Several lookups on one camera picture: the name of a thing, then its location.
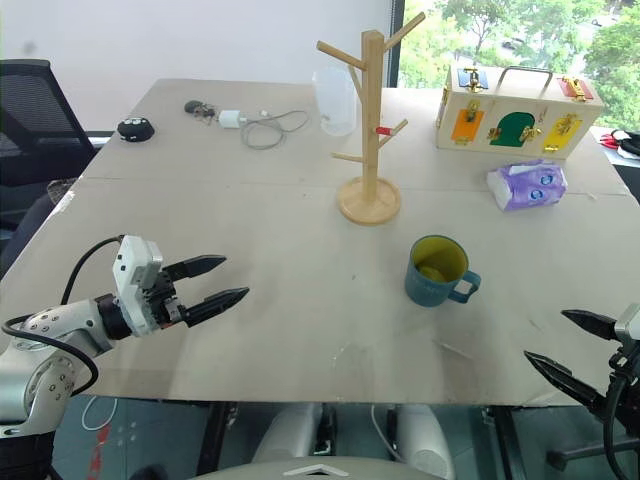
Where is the purple tissue pack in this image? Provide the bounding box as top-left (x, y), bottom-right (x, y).
top-left (485, 158), bottom-right (570, 213)

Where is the dark window frame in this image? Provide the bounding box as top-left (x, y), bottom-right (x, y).
top-left (389, 0), bottom-right (406, 90)

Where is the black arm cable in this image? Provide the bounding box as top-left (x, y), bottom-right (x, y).
top-left (0, 235), bottom-right (126, 399)
top-left (601, 368), bottom-right (640, 480)

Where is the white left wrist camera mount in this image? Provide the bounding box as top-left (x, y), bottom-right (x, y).
top-left (110, 234), bottom-right (166, 338)

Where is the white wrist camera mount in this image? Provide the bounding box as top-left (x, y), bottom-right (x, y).
top-left (110, 234), bottom-right (166, 338)
top-left (613, 303), bottom-right (640, 344)

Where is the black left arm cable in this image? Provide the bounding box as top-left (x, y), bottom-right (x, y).
top-left (0, 235), bottom-right (126, 399)

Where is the white charger plug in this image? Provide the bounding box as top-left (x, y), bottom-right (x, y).
top-left (217, 109), bottom-right (248, 130)

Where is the black mesh office chair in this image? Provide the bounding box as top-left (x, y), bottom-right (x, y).
top-left (0, 58), bottom-right (115, 279)

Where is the silver rounded robot leg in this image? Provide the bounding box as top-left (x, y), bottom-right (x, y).
top-left (251, 402), bottom-right (322, 464)
top-left (393, 403), bottom-right (457, 480)

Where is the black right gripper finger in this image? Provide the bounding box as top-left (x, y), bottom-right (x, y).
top-left (560, 308), bottom-right (620, 343)
top-left (523, 350), bottom-right (604, 414)

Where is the wooden mug tree stand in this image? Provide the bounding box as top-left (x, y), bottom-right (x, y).
top-left (315, 10), bottom-right (428, 227)

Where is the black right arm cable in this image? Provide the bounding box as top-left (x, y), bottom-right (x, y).
top-left (601, 368), bottom-right (640, 480)

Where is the black chair base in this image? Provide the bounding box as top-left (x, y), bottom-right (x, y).
top-left (545, 438), bottom-right (640, 472)

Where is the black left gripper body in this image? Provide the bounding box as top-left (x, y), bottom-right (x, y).
top-left (141, 269), bottom-right (192, 332)

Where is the grey robot torso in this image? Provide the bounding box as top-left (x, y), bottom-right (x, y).
top-left (188, 452), bottom-right (417, 480)

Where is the black round device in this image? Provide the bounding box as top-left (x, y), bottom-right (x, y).
top-left (116, 116), bottom-right (156, 143)

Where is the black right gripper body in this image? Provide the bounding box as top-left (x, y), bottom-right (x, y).
top-left (598, 338), bottom-right (640, 437)

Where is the white floor cable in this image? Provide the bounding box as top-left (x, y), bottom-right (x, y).
top-left (81, 394), bottom-right (119, 432)
top-left (370, 404), bottom-right (402, 464)

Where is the blue mug yellow inside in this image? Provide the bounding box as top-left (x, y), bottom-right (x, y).
top-left (404, 234), bottom-right (483, 308)

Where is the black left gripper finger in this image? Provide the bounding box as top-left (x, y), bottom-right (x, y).
top-left (161, 254), bottom-right (228, 282)
top-left (180, 286), bottom-right (251, 330)

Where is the translucent plastic measuring cup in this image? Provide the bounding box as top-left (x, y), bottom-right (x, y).
top-left (311, 67), bottom-right (359, 138)

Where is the grey charger cable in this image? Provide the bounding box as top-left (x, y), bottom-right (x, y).
top-left (239, 108), bottom-right (312, 150)

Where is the black white object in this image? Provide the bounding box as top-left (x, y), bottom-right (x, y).
top-left (610, 128), bottom-right (640, 162)

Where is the black key bunch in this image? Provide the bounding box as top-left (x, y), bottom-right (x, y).
top-left (183, 99), bottom-right (218, 122)

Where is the wooden lock latch box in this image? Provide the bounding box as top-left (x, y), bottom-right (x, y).
top-left (433, 63), bottom-right (606, 161)

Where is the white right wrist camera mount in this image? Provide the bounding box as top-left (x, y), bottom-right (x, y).
top-left (613, 303), bottom-right (640, 344)

